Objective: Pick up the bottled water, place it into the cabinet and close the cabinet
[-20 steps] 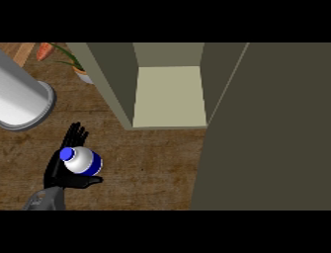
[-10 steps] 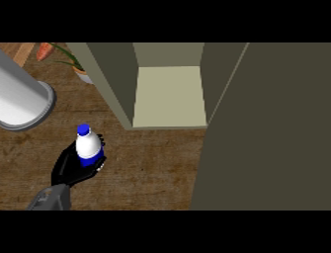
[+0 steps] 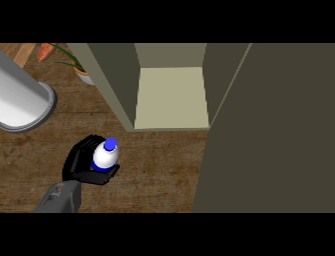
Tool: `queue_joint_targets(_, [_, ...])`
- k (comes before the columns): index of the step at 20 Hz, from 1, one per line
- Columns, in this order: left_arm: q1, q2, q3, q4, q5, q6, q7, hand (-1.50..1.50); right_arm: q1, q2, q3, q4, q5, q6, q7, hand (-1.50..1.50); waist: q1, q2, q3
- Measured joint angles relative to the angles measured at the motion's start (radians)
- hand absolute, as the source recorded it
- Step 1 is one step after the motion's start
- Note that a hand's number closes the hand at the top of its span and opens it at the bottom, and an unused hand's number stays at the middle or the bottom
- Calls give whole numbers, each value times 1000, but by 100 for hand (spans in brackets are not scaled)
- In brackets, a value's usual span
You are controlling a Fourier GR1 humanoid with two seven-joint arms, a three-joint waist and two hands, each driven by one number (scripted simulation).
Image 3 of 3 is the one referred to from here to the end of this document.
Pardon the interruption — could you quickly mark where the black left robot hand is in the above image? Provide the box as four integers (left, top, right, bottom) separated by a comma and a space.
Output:
61, 133, 121, 186

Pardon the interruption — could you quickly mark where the white bottle with blue cap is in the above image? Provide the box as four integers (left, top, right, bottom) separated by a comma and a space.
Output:
90, 137, 121, 174

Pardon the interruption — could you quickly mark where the olive open cabinet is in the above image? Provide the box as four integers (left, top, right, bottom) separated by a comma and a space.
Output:
65, 43, 253, 133

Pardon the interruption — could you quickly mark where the dark olive cabinet door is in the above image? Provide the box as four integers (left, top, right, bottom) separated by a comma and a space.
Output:
191, 43, 335, 214

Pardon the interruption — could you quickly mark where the white cylinder with grey base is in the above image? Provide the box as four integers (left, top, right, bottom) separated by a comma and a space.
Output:
0, 43, 59, 134

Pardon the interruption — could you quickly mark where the potted green plant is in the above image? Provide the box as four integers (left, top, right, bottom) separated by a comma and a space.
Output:
49, 43, 96, 86

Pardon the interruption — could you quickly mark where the orange carrot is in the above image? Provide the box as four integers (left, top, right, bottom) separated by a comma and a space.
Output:
36, 43, 56, 63

